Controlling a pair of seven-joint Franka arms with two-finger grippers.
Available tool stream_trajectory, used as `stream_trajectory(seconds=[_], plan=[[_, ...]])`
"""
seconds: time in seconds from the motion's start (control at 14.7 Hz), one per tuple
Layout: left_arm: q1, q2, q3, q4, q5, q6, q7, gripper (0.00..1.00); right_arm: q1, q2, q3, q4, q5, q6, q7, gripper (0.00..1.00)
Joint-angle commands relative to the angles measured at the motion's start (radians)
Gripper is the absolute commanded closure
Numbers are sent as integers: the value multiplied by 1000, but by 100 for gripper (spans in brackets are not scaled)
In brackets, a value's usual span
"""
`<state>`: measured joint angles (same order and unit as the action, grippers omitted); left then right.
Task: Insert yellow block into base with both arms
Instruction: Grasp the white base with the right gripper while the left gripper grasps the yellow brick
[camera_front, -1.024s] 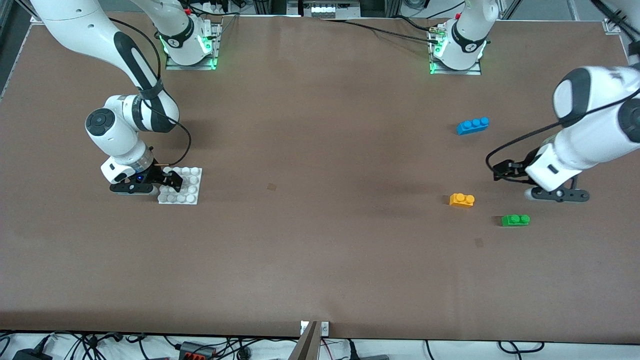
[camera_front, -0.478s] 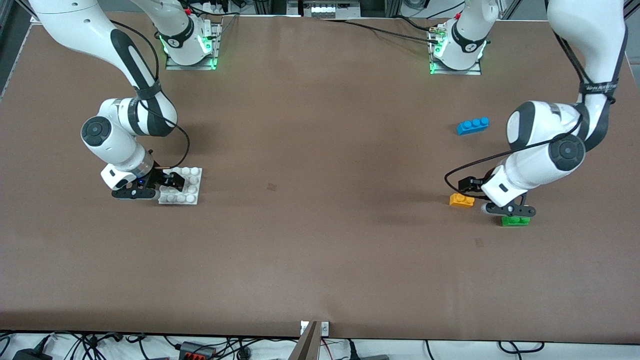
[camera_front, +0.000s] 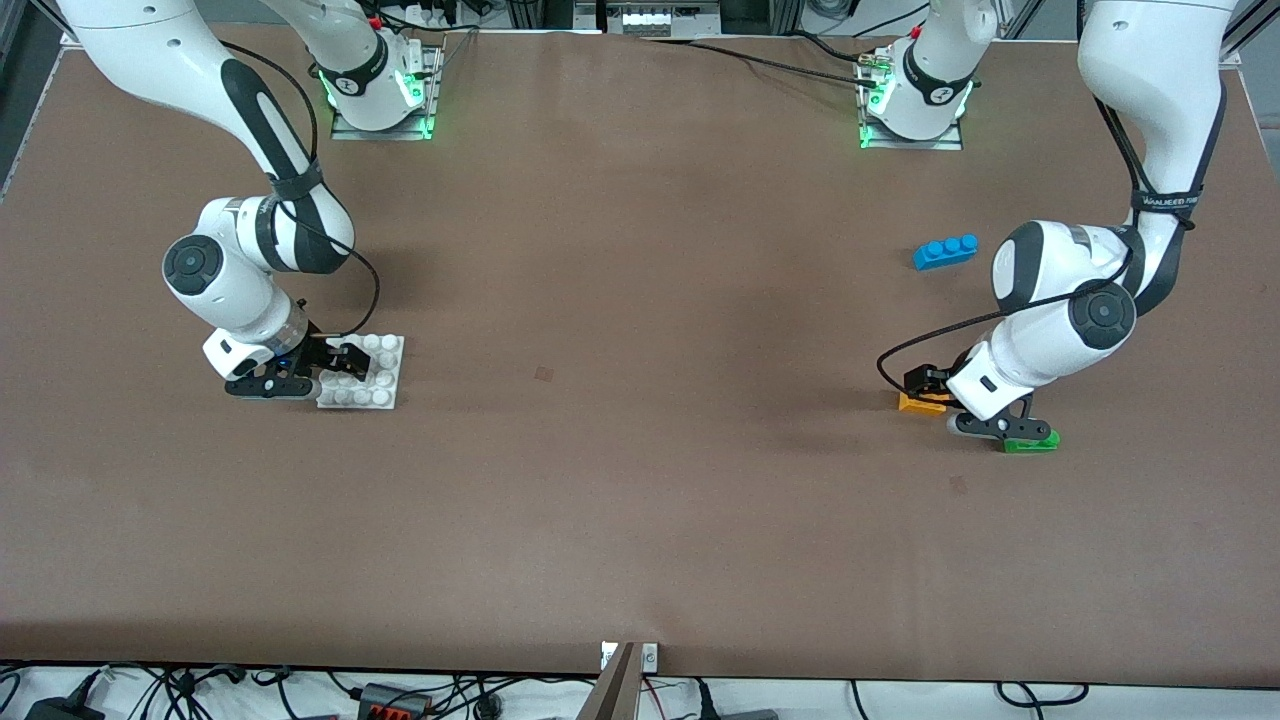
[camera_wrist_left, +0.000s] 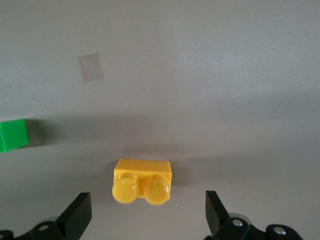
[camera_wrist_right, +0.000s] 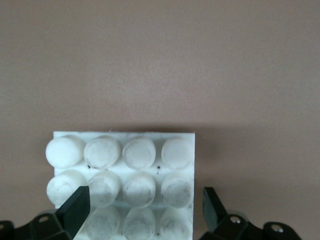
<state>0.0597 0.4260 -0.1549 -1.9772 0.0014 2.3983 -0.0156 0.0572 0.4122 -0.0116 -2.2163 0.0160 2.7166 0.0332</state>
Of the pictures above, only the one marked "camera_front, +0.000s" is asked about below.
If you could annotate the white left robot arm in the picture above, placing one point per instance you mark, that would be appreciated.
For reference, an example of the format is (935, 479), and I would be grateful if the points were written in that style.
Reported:
(1060, 320)

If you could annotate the brown wooden beam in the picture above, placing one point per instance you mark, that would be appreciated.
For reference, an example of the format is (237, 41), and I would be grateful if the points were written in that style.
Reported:
(612, 695)

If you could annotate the small white metal bracket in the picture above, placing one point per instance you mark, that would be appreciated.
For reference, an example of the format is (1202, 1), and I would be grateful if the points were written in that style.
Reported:
(650, 656)

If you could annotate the blue three-stud block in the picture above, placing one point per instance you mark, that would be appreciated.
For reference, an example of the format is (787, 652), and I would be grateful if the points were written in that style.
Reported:
(945, 252)

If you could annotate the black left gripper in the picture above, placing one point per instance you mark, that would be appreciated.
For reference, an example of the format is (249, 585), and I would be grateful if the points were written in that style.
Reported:
(938, 381)

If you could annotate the silver corner frame bracket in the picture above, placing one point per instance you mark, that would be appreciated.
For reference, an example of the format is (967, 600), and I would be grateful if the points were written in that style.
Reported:
(1233, 58)

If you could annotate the black power adapter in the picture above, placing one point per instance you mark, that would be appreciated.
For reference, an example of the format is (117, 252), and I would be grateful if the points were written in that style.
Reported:
(60, 710)

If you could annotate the green two-stud block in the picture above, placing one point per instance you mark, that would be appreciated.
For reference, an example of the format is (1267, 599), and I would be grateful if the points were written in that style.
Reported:
(1030, 446)

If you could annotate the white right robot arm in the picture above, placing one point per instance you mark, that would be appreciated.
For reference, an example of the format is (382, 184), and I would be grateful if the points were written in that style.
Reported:
(240, 270)

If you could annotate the white studded base plate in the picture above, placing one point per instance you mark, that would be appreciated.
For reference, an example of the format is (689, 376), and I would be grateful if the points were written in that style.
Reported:
(385, 375)

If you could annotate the black box with orange levers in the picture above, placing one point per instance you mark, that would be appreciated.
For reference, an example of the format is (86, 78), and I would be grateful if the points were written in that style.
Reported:
(395, 703)

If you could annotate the yellow two-stud block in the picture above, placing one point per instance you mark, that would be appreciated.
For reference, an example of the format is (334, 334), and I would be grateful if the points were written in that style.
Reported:
(915, 405)

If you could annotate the white power strip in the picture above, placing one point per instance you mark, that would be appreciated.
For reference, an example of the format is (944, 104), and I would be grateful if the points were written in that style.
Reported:
(645, 18)

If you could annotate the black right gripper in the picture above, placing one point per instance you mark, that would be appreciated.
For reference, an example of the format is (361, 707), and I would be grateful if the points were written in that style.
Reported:
(322, 352)

